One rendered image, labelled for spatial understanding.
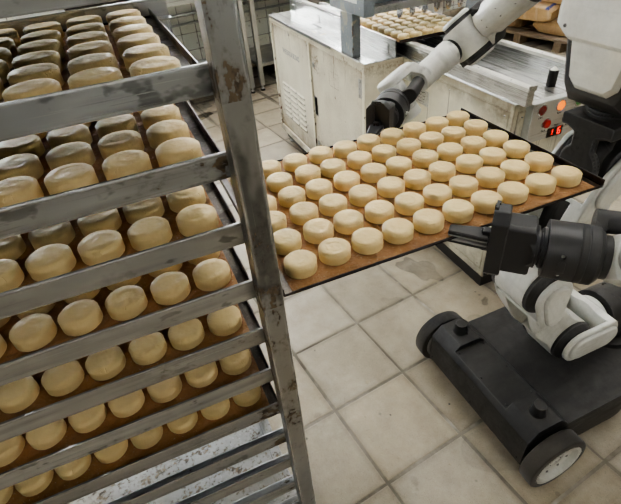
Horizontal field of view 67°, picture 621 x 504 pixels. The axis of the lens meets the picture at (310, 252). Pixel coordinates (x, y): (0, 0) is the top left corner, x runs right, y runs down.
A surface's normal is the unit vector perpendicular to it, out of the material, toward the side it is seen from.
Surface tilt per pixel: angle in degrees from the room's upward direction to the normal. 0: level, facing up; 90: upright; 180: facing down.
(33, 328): 0
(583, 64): 91
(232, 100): 90
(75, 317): 0
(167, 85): 90
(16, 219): 90
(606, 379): 0
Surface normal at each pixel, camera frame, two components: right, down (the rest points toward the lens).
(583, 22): -0.92, 0.31
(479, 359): -0.08, -0.78
